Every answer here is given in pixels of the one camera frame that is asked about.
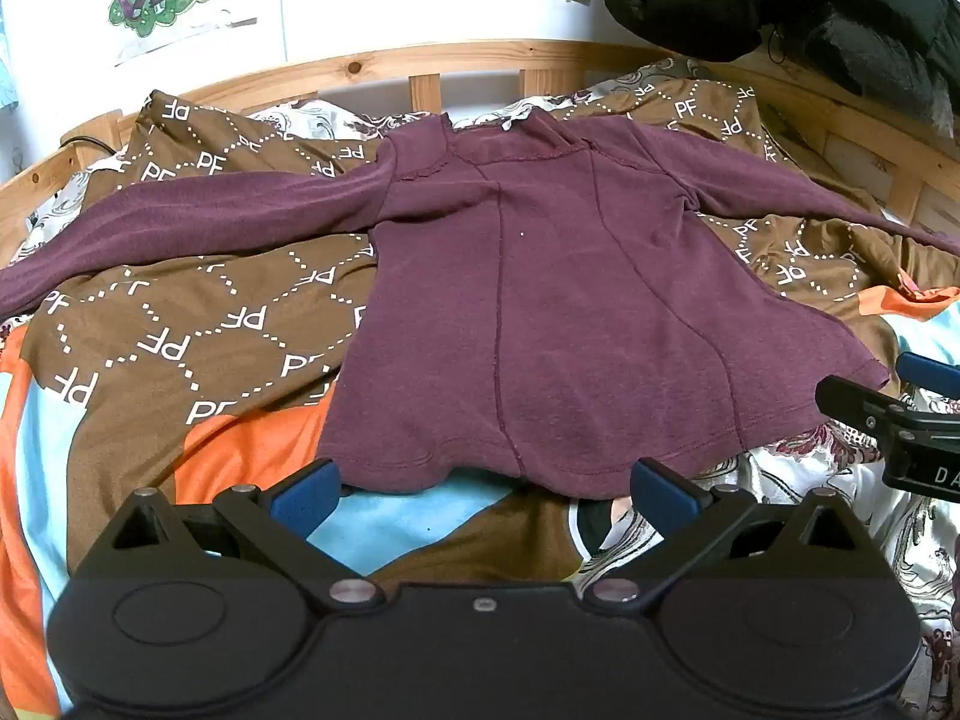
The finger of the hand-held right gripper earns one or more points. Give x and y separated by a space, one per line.
855 399
930 371

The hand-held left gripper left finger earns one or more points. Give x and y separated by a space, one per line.
304 501

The maroon long-sleeve shirt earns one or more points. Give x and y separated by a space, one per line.
570 277

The wooden bed frame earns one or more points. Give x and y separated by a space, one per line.
465 56

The brown patterned blanket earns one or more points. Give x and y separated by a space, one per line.
187 315

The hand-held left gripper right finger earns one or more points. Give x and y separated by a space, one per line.
661 496

